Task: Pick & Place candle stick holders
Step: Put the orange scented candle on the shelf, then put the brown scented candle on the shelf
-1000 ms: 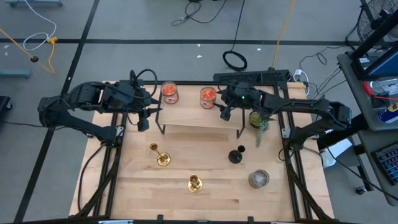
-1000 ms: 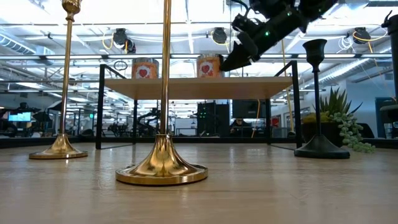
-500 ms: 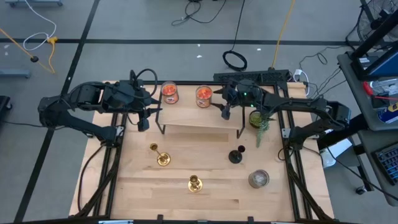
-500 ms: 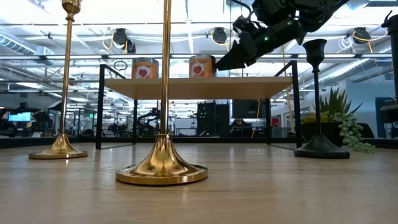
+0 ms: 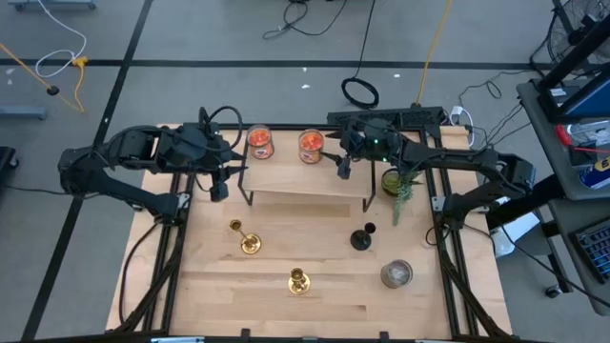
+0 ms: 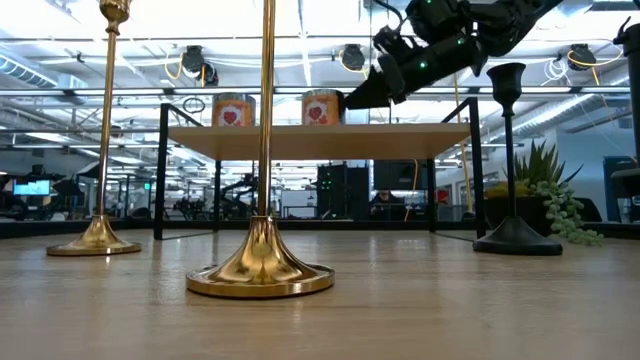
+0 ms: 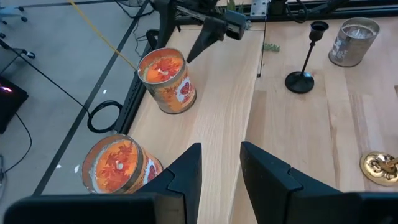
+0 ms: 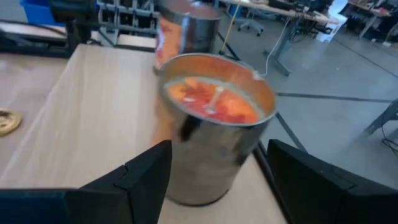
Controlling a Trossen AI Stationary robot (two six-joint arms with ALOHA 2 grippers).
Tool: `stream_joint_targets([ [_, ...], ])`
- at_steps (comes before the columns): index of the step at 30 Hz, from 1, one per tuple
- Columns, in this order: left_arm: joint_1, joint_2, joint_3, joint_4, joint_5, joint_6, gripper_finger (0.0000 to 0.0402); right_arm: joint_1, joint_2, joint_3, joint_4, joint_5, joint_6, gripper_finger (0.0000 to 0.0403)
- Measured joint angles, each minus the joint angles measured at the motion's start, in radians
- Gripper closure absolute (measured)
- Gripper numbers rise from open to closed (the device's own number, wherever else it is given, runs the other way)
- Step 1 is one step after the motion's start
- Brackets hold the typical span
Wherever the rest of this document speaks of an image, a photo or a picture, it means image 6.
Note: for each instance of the blue cabinet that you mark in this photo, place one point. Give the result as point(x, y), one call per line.
point(614, 190)

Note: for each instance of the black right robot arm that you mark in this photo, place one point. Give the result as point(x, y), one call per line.
point(505, 22)

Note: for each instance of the potted green succulent plant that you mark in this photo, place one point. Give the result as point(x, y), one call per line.
point(565, 210)

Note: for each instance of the black equipment cabinet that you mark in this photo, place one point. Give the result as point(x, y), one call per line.
point(345, 192)

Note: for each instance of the person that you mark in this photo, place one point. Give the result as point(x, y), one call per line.
point(386, 202)

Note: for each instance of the tall gold candlestick holder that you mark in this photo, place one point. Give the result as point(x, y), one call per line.
point(262, 260)
point(100, 235)

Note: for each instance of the wooden shelf black metal frame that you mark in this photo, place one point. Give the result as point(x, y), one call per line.
point(320, 141)

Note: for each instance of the blue lit computer monitor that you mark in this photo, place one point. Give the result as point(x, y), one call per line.
point(31, 187)

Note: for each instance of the silver glass candle jar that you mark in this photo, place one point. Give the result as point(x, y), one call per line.
point(320, 110)
point(234, 112)

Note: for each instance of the black candlestick holder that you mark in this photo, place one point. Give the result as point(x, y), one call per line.
point(515, 237)

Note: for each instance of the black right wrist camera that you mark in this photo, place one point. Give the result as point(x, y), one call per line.
point(392, 42)

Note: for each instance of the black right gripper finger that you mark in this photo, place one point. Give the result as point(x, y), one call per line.
point(392, 75)
point(365, 95)

